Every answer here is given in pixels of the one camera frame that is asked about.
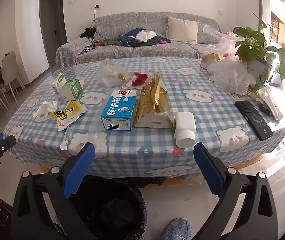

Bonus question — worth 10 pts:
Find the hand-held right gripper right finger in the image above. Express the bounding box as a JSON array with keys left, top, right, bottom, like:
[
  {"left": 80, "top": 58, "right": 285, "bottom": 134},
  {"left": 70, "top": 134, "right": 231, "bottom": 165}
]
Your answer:
[{"left": 193, "top": 142, "right": 279, "bottom": 240}]

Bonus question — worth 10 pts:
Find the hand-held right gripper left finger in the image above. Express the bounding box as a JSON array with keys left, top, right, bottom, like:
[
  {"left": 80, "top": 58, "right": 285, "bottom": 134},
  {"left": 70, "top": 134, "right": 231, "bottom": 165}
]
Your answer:
[{"left": 10, "top": 142, "right": 96, "bottom": 240}]

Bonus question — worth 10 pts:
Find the clear plastic wrapper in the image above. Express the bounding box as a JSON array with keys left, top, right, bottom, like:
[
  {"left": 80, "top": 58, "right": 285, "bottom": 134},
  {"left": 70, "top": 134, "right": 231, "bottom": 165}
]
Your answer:
[{"left": 60, "top": 130, "right": 108, "bottom": 153}]

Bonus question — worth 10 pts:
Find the white plastic bottle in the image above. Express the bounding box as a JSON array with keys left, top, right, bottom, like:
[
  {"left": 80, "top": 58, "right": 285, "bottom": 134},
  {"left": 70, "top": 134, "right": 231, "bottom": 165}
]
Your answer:
[{"left": 174, "top": 111, "right": 197, "bottom": 148}]

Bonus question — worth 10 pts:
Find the white tissue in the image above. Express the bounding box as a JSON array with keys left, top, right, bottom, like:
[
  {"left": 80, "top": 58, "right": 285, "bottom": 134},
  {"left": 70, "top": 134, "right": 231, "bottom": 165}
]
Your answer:
[{"left": 33, "top": 101, "right": 58, "bottom": 122}]

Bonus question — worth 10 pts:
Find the black lined trash bin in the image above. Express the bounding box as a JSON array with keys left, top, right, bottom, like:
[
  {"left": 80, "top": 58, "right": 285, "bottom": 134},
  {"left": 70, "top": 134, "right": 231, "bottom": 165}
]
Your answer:
[{"left": 69, "top": 175, "right": 148, "bottom": 240}]

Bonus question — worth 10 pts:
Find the yellow white snack wrapper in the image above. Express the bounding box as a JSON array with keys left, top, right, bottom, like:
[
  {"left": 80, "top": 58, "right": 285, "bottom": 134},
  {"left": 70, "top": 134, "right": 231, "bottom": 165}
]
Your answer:
[{"left": 51, "top": 100, "right": 89, "bottom": 132}]

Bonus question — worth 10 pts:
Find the blue white milk carton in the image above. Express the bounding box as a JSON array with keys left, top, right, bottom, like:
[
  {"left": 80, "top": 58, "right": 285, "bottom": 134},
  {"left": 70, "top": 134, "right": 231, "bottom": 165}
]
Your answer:
[{"left": 100, "top": 88, "right": 137, "bottom": 132}]

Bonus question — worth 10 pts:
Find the white green medicine box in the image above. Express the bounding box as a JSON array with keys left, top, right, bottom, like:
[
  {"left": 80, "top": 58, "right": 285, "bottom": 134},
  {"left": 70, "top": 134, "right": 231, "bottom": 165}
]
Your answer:
[{"left": 52, "top": 72, "right": 69, "bottom": 98}]

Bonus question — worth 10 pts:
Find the gold foil snack bag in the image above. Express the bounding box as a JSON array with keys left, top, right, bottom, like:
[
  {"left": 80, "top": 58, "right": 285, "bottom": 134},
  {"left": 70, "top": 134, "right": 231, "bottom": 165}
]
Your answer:
[{"left": 134, "top": 72, "right": 173, "bottom": 128}]

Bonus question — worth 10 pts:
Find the clear plastic bag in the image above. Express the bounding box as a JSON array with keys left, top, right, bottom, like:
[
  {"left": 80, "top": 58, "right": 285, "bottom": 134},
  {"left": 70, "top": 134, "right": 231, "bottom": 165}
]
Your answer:
[{"left": 96, "top": 58, "right": 131, "bottom": 87}]

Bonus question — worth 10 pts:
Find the red wrapper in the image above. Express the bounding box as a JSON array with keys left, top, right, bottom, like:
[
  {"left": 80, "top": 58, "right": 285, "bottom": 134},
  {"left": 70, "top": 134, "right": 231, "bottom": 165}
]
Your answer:
[{"left": 130, "top": 71, "right": 149, "bottom": 88}]

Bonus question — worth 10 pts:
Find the clear bag with red print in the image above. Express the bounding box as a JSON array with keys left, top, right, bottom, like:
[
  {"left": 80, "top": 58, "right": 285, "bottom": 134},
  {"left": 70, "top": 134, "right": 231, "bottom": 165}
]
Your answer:
[{"left": 177, "top": 172, "right": 205, "bottom": 184}]

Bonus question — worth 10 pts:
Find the black plastic bag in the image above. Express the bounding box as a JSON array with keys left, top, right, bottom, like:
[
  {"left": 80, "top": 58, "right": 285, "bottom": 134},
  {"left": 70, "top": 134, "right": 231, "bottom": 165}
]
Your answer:
[{"left": 140, "top": 177, "right": 169, "bottom": 187}]

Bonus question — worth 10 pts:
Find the blue checkered bear tablecloth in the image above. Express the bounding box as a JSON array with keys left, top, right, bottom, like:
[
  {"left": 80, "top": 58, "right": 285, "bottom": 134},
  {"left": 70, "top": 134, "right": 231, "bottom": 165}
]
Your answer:
[{"left": 2, "top": 57, "right": 285, "bottom": 178}]

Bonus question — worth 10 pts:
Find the black phone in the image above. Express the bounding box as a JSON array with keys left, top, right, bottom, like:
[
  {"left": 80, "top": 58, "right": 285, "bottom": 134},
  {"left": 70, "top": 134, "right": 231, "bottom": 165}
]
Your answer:
[{"left": 234, "top": 100, "right": 273, "bottom": 142}]

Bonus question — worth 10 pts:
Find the blue fuzzy slipper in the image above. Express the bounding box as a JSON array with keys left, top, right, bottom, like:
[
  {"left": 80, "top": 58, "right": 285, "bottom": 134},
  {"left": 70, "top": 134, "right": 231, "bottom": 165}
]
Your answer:
[{"left": 157, "top": 217, "right": 192, "bottom": 240}]

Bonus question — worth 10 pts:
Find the tan paper box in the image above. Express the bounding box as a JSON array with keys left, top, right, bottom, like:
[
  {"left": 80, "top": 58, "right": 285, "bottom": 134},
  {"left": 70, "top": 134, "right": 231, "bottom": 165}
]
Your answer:
[{"left": 200, "top": 53, "right": 221, "bottom": 70}]

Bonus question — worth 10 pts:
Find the grey door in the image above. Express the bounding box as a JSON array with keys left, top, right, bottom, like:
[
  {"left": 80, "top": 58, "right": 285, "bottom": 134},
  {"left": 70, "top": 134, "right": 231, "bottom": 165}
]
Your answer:
[{"left": 39, "top": 0, "right": 68, "bottom": 69}]

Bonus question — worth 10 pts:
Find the green potted plant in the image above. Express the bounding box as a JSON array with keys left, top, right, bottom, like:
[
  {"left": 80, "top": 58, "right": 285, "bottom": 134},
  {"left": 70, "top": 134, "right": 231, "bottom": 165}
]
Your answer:
[{"left": 232, "top": 12, "right": 285, "bottom": 95}]

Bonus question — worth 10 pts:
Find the black garment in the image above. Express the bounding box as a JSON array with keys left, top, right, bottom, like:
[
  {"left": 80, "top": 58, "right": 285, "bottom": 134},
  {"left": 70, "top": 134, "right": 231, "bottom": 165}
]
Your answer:
[{"left": 132, "top": 37, "right": 171, "bottom": 47}]

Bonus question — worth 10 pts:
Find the beige pillow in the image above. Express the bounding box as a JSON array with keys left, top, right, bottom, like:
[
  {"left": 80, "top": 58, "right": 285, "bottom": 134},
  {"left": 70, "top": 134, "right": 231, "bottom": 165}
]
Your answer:
[{"left": 166, "top": 16, "right": 199, "bottom": 43}]

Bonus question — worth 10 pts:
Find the blue jacket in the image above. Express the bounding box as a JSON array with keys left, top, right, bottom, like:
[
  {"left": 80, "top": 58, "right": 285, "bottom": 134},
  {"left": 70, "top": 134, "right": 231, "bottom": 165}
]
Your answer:
[{"left": 117, "top": 28, "right": 148, "bottom": 47}]

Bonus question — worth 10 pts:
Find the white cloth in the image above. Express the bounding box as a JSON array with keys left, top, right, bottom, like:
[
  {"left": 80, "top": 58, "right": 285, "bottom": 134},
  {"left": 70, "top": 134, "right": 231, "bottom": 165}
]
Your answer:
[{"left": 135, "top": 31, "right": 156, "bottom": 42}]

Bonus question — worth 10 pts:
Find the grey covered sofa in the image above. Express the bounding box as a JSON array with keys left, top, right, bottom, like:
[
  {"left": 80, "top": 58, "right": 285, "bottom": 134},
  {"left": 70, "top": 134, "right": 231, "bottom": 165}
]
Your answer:
[{"left": 55, "top": 11, "right": 221, "bottom": 68}]

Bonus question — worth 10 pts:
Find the brown wooden cabinet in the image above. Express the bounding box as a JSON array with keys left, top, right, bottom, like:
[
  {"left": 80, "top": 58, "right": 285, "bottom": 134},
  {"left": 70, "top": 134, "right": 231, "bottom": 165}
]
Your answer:
[{"left": 271, "top": 11, "right": 285, "bottom": 43}]

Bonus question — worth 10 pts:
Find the black charger with cable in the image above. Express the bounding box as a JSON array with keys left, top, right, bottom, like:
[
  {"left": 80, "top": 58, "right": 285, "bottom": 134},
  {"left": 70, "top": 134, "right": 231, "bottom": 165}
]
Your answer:
[{"left": 90, "top": 4, "right": 101, "bottom": 29}]

